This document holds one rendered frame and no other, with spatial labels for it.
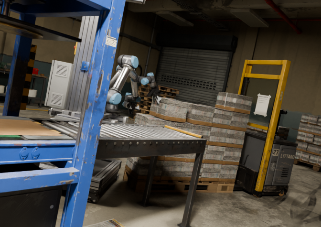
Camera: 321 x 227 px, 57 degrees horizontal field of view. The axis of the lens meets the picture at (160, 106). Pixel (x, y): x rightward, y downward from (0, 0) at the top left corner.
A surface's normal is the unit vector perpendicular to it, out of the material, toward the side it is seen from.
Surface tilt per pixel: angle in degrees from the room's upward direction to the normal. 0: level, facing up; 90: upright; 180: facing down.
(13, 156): 90
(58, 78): 90
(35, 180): 90
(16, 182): 90
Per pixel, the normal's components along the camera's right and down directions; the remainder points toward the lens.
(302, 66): -0.64, -0.09
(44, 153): 0.74, 0.19
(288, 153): 0.48, 0.15
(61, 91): -0.11, 0.04
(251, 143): -0.86, -0.15
